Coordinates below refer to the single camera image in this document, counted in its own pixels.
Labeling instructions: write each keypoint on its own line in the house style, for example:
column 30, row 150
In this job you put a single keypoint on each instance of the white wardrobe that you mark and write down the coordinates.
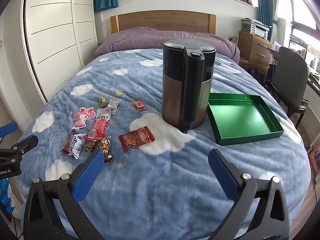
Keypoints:
column 57, row 42

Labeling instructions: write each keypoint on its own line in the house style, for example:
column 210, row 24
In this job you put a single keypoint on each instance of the dark bag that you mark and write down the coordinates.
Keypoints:
column 255, row 75

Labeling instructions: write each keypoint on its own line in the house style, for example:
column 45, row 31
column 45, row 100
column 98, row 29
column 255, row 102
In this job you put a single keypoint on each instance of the blue bumpy object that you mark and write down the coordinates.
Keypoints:
column 3, row 195

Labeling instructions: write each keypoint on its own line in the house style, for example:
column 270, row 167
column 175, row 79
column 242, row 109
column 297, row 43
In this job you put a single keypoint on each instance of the window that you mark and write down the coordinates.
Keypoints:
column 300, row 7

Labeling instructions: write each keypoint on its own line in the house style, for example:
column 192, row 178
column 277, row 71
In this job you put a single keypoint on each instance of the dark grey chair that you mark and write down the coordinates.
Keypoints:
column 290, row 75

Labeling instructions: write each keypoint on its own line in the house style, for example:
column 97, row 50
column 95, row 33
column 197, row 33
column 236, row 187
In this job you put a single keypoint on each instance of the dark brown crinkled snack packet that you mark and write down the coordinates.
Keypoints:
column 100, row 143

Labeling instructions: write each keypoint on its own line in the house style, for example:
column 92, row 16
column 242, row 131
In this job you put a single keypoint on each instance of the blue and white wafer packet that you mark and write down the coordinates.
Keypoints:
column 73, row 145

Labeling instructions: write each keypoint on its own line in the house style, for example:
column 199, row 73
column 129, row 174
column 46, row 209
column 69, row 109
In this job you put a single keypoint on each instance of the wooden dresser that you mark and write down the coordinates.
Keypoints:
column 252, row 48

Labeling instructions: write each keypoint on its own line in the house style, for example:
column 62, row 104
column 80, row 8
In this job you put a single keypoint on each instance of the small red candy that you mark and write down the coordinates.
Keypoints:
column 139, row 105

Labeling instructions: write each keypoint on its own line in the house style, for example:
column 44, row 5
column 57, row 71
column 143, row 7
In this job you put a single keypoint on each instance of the red-brown cracker packet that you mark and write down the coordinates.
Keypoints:
column 136, row 138

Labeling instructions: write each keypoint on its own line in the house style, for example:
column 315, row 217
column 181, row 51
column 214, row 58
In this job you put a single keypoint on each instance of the pink character snack packet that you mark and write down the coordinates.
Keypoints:
column 83, row 118

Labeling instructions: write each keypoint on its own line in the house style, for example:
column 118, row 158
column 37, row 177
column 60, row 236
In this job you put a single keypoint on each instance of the blue cloud blanket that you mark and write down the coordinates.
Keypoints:
column 150, row 180

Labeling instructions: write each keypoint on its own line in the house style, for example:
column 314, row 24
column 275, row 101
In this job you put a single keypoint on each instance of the purple pillow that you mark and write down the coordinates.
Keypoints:
column 150, row 37

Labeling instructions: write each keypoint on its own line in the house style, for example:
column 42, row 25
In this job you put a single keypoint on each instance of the grey printer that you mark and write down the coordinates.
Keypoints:
column 255, row 28

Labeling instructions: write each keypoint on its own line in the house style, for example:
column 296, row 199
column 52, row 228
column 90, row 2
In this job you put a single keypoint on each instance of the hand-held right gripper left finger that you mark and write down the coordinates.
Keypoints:
column 88, row 175

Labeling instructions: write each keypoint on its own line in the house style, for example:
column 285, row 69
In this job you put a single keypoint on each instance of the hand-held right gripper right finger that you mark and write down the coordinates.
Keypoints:
column 222, row 175

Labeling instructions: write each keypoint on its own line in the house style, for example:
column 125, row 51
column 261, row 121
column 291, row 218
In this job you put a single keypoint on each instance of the wall socket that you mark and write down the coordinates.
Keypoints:
column 232, row 38

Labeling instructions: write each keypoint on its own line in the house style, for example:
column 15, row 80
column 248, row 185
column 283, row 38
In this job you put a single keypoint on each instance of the wooden headboard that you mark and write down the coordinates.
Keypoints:
column 162, row 20

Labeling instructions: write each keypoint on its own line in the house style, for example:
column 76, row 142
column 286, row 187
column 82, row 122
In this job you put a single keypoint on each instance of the olive green snack packet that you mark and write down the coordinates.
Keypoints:
column 103, row 102

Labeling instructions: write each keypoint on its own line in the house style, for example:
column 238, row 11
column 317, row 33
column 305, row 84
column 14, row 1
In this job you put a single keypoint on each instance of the clear pale candy packet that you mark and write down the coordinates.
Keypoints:
column 114, row 105

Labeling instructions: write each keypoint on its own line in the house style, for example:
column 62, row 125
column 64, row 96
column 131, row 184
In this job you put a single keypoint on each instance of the long red and silver packet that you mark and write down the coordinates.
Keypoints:
column 98, row 127

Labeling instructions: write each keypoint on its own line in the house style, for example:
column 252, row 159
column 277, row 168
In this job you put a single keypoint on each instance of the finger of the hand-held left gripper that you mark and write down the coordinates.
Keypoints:
column 25, row 145
column 8, row 128

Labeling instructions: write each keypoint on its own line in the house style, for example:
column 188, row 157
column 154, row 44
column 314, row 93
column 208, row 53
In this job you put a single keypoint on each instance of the red frame object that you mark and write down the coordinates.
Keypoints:
column 314, row 160

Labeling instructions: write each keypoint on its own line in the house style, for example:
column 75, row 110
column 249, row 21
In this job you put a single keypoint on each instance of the green tray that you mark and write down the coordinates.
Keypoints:
column 240, row 117

